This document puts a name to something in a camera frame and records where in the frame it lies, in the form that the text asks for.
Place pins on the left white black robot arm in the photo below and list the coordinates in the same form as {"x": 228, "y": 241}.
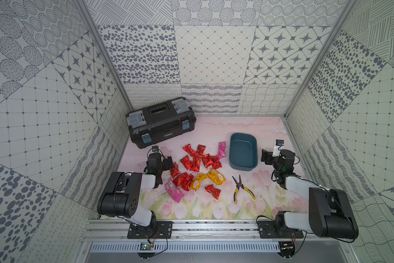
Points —
{"x": 120, "y": 197}

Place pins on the black plastic toolbox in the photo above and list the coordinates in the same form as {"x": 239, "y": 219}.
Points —
{"x": 151, "y": 125}

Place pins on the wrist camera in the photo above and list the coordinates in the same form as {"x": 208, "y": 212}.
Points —
{"x": 156, "y": 149}
{"x": 277, "y": 147}

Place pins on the magenta tea bag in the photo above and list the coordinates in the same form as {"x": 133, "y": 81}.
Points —
{"x": 221, "y": 150}
{"x": 173, "y": 191}

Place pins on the teal plastic storage box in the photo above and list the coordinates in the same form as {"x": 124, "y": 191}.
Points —
{"x": 243, "y": 154}

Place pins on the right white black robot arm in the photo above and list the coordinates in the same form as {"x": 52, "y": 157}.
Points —
{"x": 329, "y": 212}

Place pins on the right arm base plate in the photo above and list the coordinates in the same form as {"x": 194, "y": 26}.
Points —
{"x": 270, "y": 229}

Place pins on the white ventilation grille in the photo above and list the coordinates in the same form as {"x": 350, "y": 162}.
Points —
{"x": 184, "y": 246}

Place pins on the aluminium mounting rail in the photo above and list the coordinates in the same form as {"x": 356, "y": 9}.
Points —
{"x": 188, "y": 230}

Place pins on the red tea bag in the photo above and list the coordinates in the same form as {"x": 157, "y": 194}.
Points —
{"x": 200, "y": 150}
{"x": 174, "y": 171}
{"x": 216, "y": 164}
{"x": 181, "y": 179}
{"x": 207, "y": 160}
{"x": 186, "y": 186}
{"x": 187, "y": 163}
{"x": 196, "y": 164}
{"x": 215, "y": 192}

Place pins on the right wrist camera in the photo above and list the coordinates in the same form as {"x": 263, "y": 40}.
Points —
{"x": 277, "y": 147}

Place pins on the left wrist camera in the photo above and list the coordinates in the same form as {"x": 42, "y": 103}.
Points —
{"x": 156, "y": 149}

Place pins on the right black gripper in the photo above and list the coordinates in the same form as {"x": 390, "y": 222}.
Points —
{"x": 267, "y": 155}

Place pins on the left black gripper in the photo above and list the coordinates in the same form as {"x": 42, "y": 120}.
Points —
{"x": 166, "y": 163}

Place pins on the yellow tea bag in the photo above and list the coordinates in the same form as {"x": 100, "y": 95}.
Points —
{"x": 216, "y": 177}
{"x": 197, "y": 181}

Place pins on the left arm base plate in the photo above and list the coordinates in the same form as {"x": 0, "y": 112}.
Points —
{"x": 157, "y": 230}

